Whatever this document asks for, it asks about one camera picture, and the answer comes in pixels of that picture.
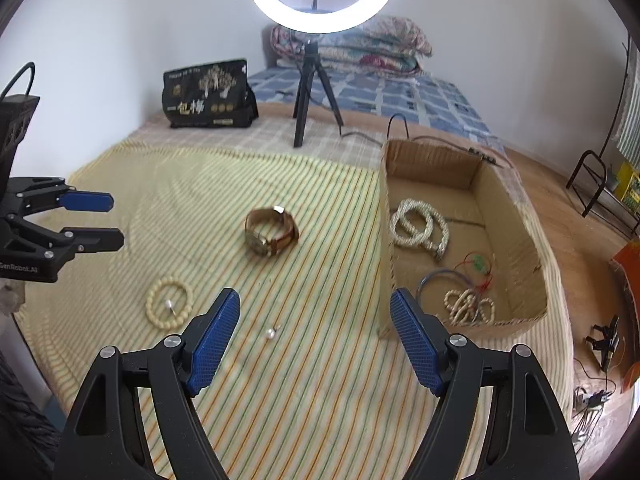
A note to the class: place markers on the open cardboard box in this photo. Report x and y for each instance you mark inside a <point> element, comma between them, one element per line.
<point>451,234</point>

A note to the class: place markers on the black device on floor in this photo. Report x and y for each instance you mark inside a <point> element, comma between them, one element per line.
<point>606,346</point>

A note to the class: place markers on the folded floral quilt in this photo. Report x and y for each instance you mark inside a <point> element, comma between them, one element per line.
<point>384,45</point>

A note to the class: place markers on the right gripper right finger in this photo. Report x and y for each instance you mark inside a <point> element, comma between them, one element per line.
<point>526,436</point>

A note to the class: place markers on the white ring light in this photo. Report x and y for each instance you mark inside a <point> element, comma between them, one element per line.
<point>320,23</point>

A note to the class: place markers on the beige plaid blanket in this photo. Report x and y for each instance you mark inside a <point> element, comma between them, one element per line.
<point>359,145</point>

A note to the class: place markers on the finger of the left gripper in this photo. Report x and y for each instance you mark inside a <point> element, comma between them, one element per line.
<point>73,241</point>
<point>86,201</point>

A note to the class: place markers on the black snack bag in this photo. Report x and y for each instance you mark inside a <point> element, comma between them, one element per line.
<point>213,95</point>

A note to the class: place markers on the brown leather wristwatch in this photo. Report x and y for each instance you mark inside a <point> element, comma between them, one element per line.
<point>269,231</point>

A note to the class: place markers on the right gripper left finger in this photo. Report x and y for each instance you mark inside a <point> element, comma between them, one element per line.
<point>104,435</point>

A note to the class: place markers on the black clothes rack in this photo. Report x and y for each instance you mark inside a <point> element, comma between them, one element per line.
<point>593,180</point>

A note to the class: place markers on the yellow box on rack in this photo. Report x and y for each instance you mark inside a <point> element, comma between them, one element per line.
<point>628,188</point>

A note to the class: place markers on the blue patterned bed sheet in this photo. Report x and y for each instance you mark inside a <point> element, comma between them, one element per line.
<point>424,100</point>

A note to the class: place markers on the yellow striped cloth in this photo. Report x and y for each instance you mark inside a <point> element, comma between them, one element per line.
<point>328,397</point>

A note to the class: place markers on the striped hanging cloth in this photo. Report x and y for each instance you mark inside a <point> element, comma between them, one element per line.
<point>627,135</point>

